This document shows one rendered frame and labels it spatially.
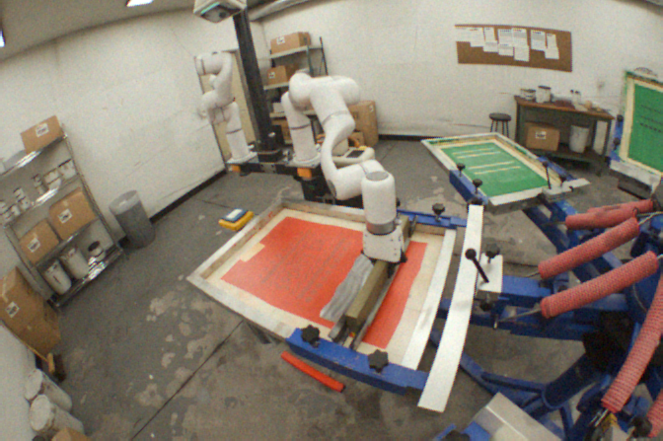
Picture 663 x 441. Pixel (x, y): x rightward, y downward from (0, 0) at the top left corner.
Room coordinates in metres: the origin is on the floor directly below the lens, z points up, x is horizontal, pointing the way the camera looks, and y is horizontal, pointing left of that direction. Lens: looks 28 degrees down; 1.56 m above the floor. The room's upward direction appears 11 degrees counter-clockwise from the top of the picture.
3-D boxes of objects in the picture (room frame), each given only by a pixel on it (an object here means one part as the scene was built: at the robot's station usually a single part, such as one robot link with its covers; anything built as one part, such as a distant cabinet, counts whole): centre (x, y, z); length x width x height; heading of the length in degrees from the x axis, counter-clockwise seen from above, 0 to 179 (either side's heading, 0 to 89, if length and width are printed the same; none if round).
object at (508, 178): (0.95, -0.86, 1.05); 1.08 x 0.61 x 0.23; 176
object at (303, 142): (1.15, 0.07, 1.21); 0.16 x 0.13 x 0.15; 147
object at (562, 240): (0.66, -0.84, 0.90); 1.24 x 0.06 x 0.06; 176
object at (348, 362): (0.27, 0.04, 0.97); 0.30 x 0.05 x 0.07; 56
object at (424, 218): (0.73, -0.28, 0.97); 0.30 x 0.05 x 0.07; 56
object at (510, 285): (0.32, -0.39, 1.02); 0.17 x 0.06 x 0.05; 56
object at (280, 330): (0.64, 0.08, 0.97); 0.79 x 0.58 x 0.04; 56
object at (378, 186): (0.55, -0.10, 1.25); 0.15 x 0.10 x 0.11; 16
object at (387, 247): (0.51, -0.10, 1.12); 0.10 x 0.07 x 0.11; 55
